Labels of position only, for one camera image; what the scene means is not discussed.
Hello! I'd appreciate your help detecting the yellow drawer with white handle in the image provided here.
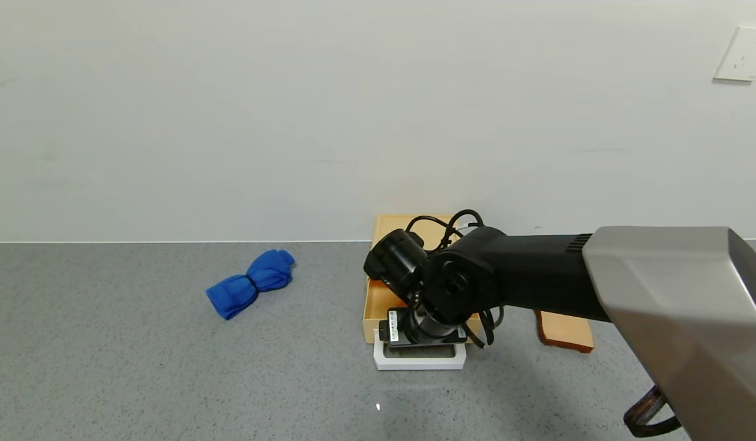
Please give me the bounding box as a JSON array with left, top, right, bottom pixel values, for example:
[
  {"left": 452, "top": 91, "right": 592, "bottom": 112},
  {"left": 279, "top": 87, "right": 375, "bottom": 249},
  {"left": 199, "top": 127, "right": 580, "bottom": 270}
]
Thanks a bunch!
[{"left": 362, "top": 277, "right": 484, "bottom": 372}]

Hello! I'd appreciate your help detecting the blue tied cloth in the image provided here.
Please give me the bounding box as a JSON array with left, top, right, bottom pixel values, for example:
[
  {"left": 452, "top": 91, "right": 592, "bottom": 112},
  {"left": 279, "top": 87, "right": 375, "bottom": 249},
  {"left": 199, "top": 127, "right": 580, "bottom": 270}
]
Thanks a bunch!
[{"left": 206, "top": 248, "right": 296, "bottom": 321}]

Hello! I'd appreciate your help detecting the toy toast slice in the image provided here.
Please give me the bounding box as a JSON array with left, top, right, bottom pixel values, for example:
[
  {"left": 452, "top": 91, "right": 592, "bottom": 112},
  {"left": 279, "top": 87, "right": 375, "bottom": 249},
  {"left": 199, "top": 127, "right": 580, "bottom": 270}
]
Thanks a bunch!
[{"left": 535, "top": 309, "right": 596, "bottom": 354}]

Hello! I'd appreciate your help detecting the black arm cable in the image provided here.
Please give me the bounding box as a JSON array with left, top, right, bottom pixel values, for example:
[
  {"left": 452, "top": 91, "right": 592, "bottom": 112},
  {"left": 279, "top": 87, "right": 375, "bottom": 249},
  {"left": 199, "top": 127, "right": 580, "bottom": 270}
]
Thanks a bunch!
[{"left": 405, "top": 209, "right": 504, "bottom": 349}]

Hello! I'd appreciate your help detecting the dark brown strap loop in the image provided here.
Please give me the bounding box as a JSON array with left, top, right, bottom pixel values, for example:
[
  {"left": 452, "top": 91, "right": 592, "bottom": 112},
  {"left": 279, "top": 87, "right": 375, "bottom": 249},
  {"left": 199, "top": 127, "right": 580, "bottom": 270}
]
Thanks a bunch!
[{"left": 623, "top": 385, "right": 683, "bottom": 438}]

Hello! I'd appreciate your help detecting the white wall socket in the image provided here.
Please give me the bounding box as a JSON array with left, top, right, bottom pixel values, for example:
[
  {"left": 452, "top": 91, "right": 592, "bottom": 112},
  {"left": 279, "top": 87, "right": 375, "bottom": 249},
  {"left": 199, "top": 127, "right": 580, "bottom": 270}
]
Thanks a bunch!
[{"left": 713, "top": 25, "right": 756, "bottom": 82}]

